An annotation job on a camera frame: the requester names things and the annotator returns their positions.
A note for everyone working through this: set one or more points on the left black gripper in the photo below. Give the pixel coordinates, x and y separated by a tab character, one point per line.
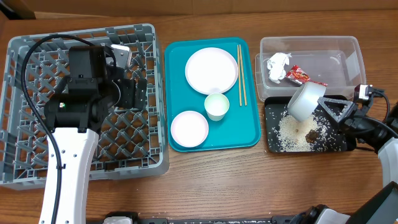
129	100

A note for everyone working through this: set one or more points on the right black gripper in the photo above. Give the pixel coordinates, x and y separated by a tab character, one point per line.
348	114

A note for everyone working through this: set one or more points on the grey bowl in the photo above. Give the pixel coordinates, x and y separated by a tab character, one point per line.
305	100

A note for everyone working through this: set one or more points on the white rice pile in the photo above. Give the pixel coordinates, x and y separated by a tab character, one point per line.
295	133

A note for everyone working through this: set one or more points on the red snack wrapper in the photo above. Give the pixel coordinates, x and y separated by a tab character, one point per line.
298	76

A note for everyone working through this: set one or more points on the white napkin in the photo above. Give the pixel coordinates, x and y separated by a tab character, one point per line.
276	65

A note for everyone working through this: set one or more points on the white paper cup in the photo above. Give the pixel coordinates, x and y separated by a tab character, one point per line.
216	106

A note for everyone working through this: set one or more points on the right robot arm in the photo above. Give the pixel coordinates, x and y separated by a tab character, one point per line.
382	208

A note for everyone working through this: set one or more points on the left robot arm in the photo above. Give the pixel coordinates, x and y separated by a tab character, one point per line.
74	115

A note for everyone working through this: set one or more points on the clear plastic bin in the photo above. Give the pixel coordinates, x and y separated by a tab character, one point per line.
334	60

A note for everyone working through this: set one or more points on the grey plastic dish rack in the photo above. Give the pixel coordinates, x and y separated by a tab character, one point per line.
132	143

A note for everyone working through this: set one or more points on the black tray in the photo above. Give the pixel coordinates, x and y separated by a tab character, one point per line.
273	124

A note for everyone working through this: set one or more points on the small white plate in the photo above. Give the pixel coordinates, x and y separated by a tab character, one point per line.
189	129

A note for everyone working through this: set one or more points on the large white plate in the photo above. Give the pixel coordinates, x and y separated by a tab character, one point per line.
211	70

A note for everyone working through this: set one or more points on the teal serving tray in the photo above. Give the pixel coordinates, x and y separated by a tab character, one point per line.
241	125

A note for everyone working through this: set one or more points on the right wooden chopstick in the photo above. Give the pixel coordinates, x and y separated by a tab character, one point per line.
243	82

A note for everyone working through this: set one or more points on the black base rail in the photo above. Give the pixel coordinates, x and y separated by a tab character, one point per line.
133	218

